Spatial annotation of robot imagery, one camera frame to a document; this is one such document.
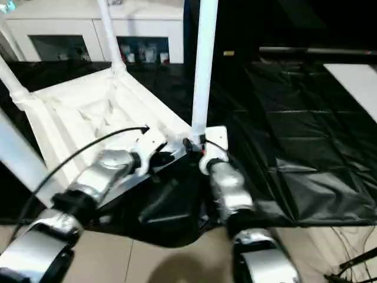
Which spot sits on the white tapered table leg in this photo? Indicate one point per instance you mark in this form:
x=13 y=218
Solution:
x=109 y=35
x=20 y=153
x=11 y=79
x=203 y=73

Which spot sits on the white plastic table top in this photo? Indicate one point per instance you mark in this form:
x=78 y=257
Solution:
x=73 y=123

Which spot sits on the small white jar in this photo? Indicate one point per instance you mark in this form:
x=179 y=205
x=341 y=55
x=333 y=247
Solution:
x=131 y=56
x=163 y=57

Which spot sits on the small tan object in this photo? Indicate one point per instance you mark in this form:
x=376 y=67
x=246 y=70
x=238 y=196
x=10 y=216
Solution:
x=228 y=53

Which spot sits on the tall white jar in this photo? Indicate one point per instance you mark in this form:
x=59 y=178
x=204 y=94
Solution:
x=151 y=53

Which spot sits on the black work mat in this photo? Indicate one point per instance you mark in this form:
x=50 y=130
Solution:
x=309 y=147

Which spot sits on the white sideboard cabinet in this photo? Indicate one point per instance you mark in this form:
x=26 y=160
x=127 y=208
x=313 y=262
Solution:
x=97 y=26

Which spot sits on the dark metal bar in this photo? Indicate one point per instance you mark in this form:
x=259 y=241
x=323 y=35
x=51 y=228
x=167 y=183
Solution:
x=324 y=50

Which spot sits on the dark bag of items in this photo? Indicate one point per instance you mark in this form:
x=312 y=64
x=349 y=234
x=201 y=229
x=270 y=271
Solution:
x=116 y=2

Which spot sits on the white flat board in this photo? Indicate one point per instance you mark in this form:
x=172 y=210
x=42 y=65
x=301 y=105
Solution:
x=356 y=85

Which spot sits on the black stand pole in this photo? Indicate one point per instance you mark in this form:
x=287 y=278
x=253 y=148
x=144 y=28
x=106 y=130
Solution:
x=359 y=257

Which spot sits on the teal white plastic object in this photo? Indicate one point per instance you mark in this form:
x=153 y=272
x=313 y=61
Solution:
x=7 y=6

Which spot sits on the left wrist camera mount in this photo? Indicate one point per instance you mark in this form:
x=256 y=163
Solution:
x=147 y=147

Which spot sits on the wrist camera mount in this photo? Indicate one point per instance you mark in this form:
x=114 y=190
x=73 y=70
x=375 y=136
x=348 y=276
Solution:
x=147 y=147
x=218 y=138

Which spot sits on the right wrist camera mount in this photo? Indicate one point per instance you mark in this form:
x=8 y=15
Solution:
x=218 y=138

